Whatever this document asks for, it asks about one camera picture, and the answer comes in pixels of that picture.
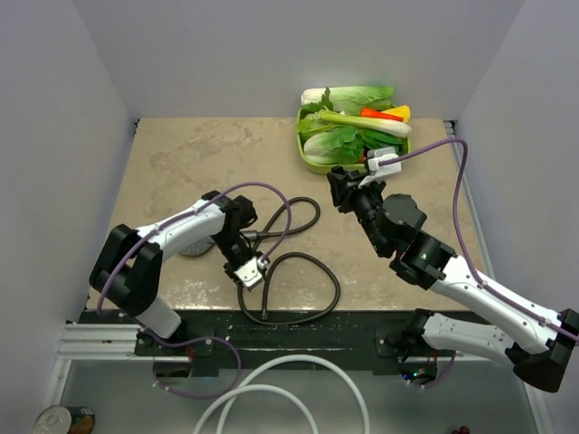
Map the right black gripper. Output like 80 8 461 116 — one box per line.
329 168 390 254

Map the grey shower head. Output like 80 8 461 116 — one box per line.
179 238 214 258

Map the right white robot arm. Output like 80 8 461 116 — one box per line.
327 166 578 393

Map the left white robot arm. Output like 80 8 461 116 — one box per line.
89 191 264 354

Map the green vegetable tray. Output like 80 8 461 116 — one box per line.
296 108 411 175

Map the napa cabbage in front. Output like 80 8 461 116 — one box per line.
303 126 364 165

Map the napa cabbage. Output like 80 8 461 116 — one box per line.
300 86 394 114
303 126 364 165

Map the dark green leafy vegetable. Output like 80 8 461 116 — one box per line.
358 129 404 150

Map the green celery stalk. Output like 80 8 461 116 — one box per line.
316 110 412 138

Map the orange carrot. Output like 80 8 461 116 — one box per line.
360 108 404 122

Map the napa cabbage at back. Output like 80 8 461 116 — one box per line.
300 86 394 114

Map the yellow pepper piece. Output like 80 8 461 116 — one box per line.
383 105 411 123

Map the tin can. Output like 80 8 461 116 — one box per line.
33 405 96 434

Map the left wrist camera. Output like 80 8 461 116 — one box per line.
233 257 270 291

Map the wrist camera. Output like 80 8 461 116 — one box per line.
233 257 270 291
358 146 402 189

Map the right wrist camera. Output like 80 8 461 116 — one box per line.
358 146 402 189

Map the black mounting base plate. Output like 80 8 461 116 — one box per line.
76 309 480 379

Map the white hose loop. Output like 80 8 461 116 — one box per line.
193 350 368 434

